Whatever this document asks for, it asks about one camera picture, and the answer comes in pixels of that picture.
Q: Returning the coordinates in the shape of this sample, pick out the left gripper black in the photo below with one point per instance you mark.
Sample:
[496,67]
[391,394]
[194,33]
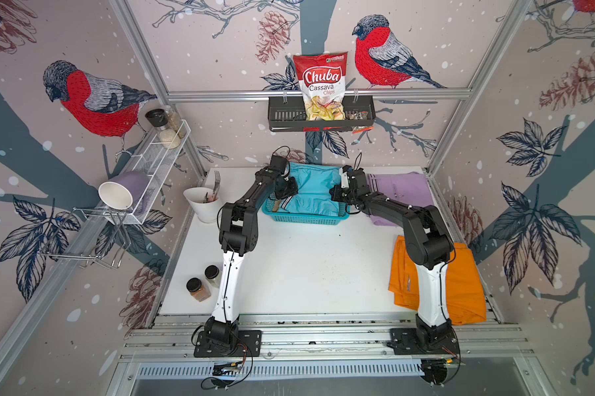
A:
[293,190]

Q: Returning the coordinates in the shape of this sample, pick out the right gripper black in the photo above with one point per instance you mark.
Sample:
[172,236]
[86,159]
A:
[334,193]

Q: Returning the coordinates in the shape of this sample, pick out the teal pants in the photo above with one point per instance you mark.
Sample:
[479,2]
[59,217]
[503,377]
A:
[314,183]

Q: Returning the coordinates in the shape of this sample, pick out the purple pants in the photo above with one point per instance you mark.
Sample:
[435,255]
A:
[408,188]

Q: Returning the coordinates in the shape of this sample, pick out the orange pants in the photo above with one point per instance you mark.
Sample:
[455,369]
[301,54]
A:
[464,291]

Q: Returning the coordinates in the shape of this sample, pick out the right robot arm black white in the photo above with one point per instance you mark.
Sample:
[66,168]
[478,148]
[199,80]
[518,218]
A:
[428,244]

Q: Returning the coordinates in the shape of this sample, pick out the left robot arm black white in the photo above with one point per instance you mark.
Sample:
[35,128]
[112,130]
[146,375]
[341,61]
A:
[238,235]

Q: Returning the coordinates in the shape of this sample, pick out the teal plastic basket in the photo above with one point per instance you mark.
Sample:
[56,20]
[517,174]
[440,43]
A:
[270,208]

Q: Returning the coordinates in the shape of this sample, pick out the white utensil holder cup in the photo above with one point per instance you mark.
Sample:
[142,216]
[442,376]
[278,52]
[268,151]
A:
[203,203]

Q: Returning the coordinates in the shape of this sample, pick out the spice jar on table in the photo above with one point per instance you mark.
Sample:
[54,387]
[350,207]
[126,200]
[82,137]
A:
[197,289]
[212,275]

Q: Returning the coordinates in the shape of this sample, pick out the red cassava chips bag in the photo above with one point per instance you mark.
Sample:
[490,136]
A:
[321,79]

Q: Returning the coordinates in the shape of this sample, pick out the glass spice bottle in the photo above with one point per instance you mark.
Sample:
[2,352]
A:
[175,121]

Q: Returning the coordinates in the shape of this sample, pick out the black lid spice jar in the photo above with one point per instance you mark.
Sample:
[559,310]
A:
[168,136]

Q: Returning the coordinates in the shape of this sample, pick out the purple white cup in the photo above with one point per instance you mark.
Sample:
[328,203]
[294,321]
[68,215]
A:
[123,191]

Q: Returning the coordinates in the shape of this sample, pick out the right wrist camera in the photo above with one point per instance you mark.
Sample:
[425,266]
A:
[352,178]

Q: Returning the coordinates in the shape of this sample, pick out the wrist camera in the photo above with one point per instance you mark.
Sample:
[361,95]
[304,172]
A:
[352,178]
[280,165]

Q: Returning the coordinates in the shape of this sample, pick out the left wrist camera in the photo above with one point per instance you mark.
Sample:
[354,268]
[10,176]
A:
[280,165]

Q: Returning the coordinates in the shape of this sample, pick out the black hanging wire shelf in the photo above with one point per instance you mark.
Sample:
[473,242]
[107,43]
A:
[289,115]

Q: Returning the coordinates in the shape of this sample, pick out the white wire wall shelf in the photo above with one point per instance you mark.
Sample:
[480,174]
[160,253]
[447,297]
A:
[153,161]

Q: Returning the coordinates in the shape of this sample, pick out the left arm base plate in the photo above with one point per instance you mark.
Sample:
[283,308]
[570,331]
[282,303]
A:
[246,343]

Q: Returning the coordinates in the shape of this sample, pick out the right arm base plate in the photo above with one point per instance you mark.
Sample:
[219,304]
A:
[404,342]

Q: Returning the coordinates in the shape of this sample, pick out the wire cup rack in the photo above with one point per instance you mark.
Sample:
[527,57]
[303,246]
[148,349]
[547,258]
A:
[95,236]

